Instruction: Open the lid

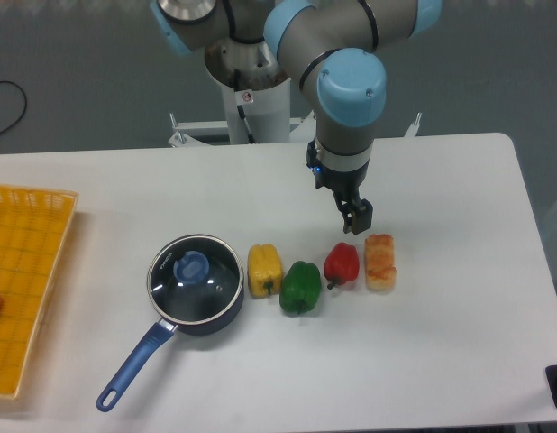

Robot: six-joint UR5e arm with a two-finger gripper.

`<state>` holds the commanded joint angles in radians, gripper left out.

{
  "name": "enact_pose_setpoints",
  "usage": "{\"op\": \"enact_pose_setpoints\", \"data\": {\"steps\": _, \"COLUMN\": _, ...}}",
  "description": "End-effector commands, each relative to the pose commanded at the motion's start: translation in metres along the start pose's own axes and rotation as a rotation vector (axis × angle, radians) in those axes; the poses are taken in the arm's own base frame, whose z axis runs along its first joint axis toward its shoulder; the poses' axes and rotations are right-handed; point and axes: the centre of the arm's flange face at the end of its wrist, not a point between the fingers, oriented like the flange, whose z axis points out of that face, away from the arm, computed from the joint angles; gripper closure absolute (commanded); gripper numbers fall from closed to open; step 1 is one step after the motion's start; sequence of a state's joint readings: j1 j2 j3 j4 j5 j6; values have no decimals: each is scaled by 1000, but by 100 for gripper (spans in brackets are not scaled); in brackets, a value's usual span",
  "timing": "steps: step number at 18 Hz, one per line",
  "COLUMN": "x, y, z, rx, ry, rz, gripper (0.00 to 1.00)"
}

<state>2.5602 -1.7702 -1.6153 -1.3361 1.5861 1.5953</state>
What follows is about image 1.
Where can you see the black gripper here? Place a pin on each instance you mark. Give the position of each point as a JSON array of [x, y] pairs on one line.
[[343, 175]]

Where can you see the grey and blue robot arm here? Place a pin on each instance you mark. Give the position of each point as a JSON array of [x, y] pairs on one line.
[[306, 40]]

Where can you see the glass lid with blue knob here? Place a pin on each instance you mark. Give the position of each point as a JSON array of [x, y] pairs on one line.
[[196, 280]]

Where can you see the red bell pepper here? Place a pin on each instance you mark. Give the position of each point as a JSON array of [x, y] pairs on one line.
[[341, 265]]

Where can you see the toasted bread loaf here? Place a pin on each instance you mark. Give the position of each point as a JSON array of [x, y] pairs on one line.
[[380, 269]]

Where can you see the green bell pepper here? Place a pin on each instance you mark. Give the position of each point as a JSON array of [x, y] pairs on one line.
[[301, 288]]

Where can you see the yellow bell pepper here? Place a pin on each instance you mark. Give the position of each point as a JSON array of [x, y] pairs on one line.
[[265, 271]]

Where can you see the yellow plastic basket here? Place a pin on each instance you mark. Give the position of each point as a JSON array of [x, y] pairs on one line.
[[34, 224]]

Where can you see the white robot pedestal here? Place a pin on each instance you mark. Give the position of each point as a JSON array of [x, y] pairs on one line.
[[256, 94]]

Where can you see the blue saucepan with handle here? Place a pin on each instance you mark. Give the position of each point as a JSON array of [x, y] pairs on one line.
[[158, 334]]

